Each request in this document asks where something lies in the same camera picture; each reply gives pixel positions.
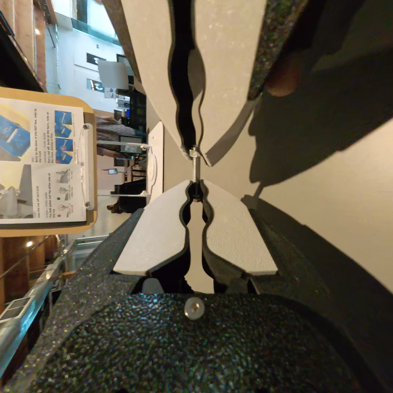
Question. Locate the wooden instruction board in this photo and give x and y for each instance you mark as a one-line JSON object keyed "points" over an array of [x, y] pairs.
{"points": [[90, 122]]}

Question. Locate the round clear disc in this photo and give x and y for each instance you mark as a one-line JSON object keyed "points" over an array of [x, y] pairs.
{"points": [[152, 169]]}

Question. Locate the metal hex nut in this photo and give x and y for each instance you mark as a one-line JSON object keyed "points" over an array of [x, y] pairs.
{"points": [[196, 196]]}

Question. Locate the person's right hand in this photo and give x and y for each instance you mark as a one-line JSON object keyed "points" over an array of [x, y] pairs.
{"points": [[284, 76]]}

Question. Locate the white base board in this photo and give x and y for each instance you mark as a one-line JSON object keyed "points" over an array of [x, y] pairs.
{"points": [[156, 141]]}

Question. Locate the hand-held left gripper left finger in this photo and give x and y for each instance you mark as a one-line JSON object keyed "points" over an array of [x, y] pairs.
{"points": [[153, 239]]}

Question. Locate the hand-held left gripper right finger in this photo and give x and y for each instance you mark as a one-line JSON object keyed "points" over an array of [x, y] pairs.
{"points": [[239, 239]]}

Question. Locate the clear acrylic stand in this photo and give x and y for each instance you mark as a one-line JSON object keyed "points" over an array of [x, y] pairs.
{"points": [[89, 165]]}

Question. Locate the metal bolt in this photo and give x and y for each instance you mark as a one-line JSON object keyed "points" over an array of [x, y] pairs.
{"points": [[196, 167]]}

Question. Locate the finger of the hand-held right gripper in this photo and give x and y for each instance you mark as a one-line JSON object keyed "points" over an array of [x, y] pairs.
{"points": [[147, 46], [230, 46]]}

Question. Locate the black framed sign board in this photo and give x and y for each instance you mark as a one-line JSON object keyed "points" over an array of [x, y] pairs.
{"points": [[124, 66]]}

